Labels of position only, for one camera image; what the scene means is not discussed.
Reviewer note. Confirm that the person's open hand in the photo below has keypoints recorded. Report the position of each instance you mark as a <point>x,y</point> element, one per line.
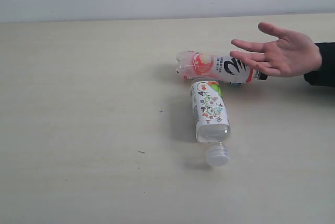
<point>292,54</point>

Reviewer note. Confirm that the floral label clear bottle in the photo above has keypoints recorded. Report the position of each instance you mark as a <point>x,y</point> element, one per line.
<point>212,127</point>

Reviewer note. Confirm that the black sleeved forearm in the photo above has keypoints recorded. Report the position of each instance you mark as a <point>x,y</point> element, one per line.
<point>324,76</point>

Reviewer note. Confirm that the pink peach soda bottle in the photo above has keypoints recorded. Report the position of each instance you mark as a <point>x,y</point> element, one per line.
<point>194,65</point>

